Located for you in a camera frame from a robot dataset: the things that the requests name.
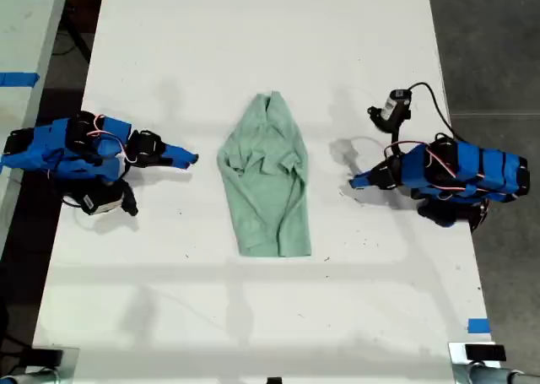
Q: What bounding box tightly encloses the long blue tape strip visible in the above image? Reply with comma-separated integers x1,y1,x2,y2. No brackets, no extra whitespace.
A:
0,72,41,89

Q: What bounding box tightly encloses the red white servo wire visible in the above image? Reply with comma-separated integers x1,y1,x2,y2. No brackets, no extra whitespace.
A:
423,144,467,200
91,113,130,165

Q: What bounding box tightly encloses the black camera stalk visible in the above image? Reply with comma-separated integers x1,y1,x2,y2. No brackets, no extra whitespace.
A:
366,105,413,149
119,179,140,218

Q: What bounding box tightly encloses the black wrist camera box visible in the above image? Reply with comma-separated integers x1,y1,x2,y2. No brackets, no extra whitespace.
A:
78,185,126,217
381,88,413,122

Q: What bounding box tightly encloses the small black box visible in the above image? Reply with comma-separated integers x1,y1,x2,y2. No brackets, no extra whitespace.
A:
30,347,65,369
464,344,507,362

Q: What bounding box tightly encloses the silver metal bracket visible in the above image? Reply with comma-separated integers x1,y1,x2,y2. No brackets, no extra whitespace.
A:
30,344,81,384
447,341,514,384

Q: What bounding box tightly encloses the small blue tape square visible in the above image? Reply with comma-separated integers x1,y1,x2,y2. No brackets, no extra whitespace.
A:
467,317,492,335

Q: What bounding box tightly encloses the white side table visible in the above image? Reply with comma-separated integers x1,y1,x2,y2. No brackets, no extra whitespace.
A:
0,0,72,250

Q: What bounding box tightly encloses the pale green T-shirt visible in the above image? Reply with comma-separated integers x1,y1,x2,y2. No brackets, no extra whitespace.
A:
216,90,313,258

